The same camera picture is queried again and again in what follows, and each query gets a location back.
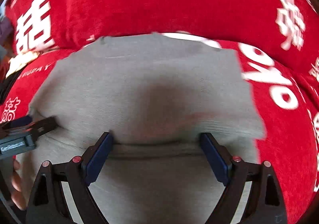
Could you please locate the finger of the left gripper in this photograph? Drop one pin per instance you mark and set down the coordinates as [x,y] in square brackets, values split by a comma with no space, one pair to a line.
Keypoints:
[26,120]
[41,127]

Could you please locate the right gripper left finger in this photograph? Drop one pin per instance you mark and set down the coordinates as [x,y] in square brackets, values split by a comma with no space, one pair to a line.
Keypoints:
[47,202]

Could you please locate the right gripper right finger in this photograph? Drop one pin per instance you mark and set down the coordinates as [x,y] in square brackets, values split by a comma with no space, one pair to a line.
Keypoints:
[265,201]

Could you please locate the grey knit sweater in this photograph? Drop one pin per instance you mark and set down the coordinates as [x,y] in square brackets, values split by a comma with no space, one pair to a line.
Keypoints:
[155,94]

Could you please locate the pile of dark clothes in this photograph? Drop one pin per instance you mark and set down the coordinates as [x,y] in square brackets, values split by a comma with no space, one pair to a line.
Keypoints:
[6,45]

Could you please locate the person's left hand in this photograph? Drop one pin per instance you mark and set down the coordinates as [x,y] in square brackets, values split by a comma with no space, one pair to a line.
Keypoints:
[17,195]

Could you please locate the black garment at bedside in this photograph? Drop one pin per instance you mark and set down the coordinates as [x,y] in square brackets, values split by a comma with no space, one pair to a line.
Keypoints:
[7,84]

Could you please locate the cream yellow cloth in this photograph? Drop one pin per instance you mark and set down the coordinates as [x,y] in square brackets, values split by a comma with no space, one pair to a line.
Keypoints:
[20,61]

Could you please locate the red wedding bed cover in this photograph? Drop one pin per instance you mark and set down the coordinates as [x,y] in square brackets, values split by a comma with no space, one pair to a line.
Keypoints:
[285,102]

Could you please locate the red wedding quilt roll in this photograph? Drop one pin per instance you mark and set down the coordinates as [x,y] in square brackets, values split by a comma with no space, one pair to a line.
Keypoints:
[287,30]

